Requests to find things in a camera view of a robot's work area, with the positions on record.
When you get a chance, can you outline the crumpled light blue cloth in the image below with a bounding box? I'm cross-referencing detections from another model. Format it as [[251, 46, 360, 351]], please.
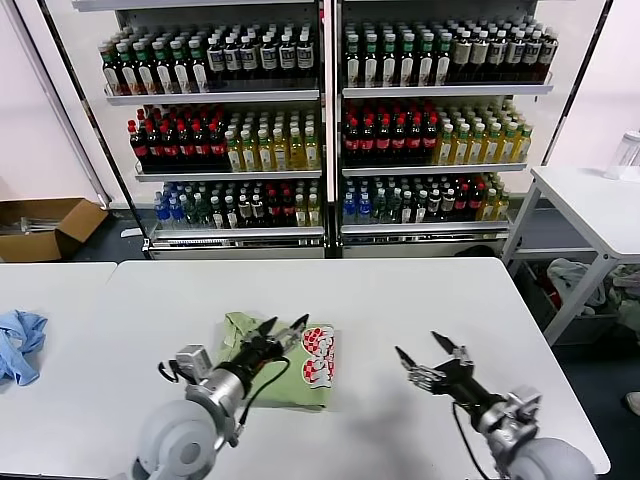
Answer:
[[0, 307, 49, 386]]

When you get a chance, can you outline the grey storage bin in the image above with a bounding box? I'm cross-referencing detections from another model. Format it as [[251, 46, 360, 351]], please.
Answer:
[[519, 258, 621, 345]]

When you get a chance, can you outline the white cap blue label bottle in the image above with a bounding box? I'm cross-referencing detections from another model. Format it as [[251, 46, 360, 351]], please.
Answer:
[[489, 30, 507, 82], [207, 36, 226, 80], [296, 32, 315, 78], [523, 30, 542, 82], [540, 29, 560, 82], [259, 34, 278, 79], [278, 33, 297, 79], [240, 34, 259, 79], [224, 35, 243, 80], [506, 30, 525, 82]]

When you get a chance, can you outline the brown cardboard box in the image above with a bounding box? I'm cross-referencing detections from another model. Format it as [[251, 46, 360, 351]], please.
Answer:
[[0, 196, 111, 262]]

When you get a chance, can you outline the clear plastic jar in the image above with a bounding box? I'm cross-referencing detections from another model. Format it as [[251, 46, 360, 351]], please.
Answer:
[[605, 129, 640, 181]]

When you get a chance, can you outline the green polo shirt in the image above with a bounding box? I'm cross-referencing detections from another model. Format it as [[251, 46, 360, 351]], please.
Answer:
[[215, 310, 339, 414]]

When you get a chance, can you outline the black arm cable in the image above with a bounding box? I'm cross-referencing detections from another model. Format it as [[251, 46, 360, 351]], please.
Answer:
[[232, 355, 291, 449], [451, 399, 501, 479]]

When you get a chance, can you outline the black rounded object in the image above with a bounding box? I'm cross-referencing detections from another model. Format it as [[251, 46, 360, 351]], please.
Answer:
[[452, 243, 496, 259]]

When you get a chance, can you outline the grey crumpled garment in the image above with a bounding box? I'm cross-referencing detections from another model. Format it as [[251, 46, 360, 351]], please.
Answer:
[[547, 256, 609, 307]]

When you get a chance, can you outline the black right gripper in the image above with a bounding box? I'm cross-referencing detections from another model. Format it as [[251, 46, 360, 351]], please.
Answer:
[[394, 330, 502, 417]]

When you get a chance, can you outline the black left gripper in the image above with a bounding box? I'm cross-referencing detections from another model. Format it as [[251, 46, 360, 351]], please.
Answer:
[[222, 313, 311, 384]]

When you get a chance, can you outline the white side table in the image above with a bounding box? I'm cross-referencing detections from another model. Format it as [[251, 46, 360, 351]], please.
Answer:
[[502, 164, 640, 346]]

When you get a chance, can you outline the beverage shelf unit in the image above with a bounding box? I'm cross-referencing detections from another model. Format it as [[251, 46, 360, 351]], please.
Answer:
[[72, 0, 331, 260], [333, 0, 564, 259]]

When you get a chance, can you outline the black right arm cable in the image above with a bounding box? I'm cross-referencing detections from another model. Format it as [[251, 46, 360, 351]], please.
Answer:
[[451, 399, 501, 479]]

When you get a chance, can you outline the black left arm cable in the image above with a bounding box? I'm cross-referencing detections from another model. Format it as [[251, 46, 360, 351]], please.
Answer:
[[232, 355, 291, 449]]

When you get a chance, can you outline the bundle of metal rods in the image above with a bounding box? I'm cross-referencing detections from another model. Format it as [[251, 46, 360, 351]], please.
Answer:
[[0, 214, 59, 234]]

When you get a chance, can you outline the green cap tea bottle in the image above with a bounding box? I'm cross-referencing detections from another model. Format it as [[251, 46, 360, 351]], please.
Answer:
[[187, 38, 211, 93], [362, 32, 380, 89], [134, 41, 156, 95], [151, 40, 174, 94], [345, 32, 363, 89], [435, 32, 453, 88], [117, 42, 139, 95], [169, 39, 192, 93], [380, 32, 398, 89], [399, 32, 417, 88], [100, 43, 122, 96], [417, 32, 436, 88]]

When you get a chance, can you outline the white cap beige label bottle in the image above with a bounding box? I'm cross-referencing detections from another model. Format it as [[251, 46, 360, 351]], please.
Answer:
[[471, 30, 490, 82], [453, 30, 473, 82]]

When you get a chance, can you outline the open glass cabinet door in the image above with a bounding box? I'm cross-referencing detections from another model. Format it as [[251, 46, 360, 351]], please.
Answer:
[[537, 0, 616, 167], [12, 0, 151, 250]]

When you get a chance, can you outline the pale green crumpled garment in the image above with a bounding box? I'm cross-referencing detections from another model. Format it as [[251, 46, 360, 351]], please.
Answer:
[[604, 263, 640, 345]]

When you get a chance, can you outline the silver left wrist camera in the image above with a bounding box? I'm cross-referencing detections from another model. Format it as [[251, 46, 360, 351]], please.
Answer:
[[158, 343, 214, 384]]

